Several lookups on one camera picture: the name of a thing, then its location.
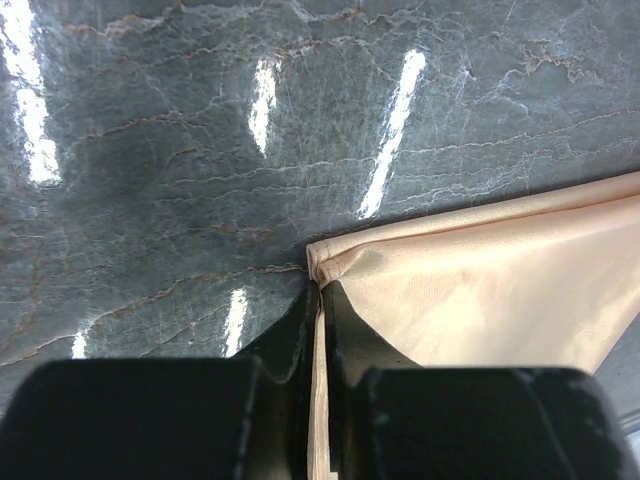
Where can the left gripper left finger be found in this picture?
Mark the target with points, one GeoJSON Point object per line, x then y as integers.
{"type": "Point", "coordinates": [275, 425]}

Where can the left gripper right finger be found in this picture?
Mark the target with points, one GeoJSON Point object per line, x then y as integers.
{"type": "Point", "coordinates": [368, 389]}

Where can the peach cloth napkin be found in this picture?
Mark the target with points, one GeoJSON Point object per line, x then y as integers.
{"type": "Point", "coordinates": [550, 279]}

